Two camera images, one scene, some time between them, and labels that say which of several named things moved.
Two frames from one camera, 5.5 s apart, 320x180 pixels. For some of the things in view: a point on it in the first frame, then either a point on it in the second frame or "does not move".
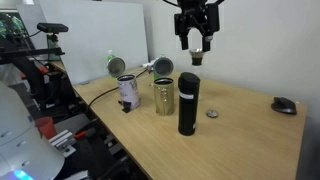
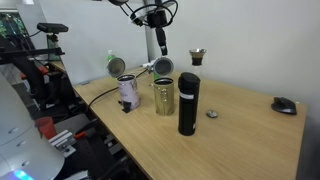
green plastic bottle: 110,56 does not move
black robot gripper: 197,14 to 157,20
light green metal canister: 164,95 does not move
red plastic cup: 46,127 does not move
